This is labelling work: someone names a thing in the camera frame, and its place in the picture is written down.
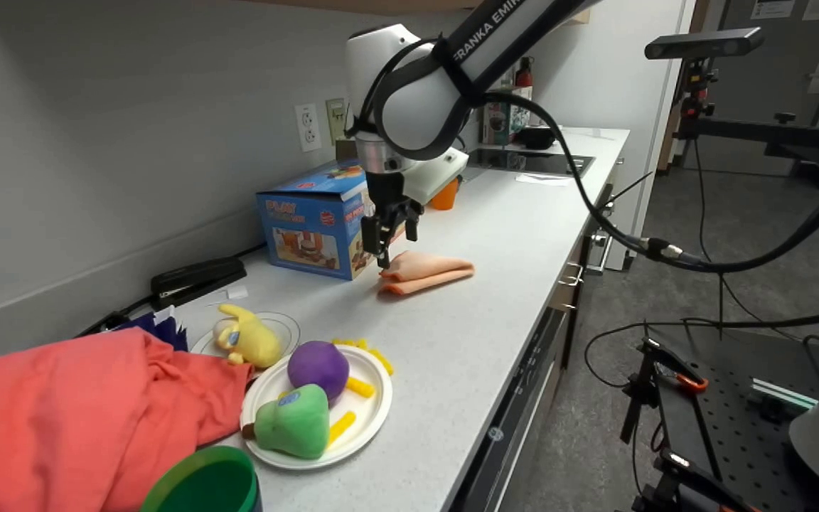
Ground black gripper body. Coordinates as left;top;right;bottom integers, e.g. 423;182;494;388
355;131;423;251

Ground peach towel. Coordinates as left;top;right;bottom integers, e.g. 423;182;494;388
377;251;474;298

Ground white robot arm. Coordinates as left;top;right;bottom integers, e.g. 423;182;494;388
345;0;596;267

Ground play food set box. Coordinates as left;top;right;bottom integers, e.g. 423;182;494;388
255;162;366;281

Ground small clear plate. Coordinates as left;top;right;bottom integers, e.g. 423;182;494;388
191;306;299;367

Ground purple plush ball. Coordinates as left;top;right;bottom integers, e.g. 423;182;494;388
288;341;350;401

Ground yellow plush fries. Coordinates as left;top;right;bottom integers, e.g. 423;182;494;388
328;347;396;456

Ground yellow plush toy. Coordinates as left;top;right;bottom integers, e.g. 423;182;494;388
213;306;282;370

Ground white plate with plush toys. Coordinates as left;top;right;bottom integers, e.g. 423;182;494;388
240;345;396;473

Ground green plush pear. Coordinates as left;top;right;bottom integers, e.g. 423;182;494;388
244;385;329;461

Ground black stapler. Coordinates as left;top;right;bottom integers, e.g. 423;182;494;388
149;260;248;311

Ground blue purple cloth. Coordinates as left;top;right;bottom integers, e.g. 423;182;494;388
131;313;188;354

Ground green plastic cup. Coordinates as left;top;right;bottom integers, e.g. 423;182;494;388
140;448;261;512

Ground red cloth pile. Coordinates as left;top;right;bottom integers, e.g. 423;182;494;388
0;330;249;512

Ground black tripod with clamp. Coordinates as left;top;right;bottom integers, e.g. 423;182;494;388
621;338;707;512

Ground white wall outlet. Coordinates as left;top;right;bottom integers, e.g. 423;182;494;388
296;104;321;151

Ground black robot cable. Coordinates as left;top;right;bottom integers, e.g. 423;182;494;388
470;89;819;330

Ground black camera on stand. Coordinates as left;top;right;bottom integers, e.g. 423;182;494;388
643;27;763;59

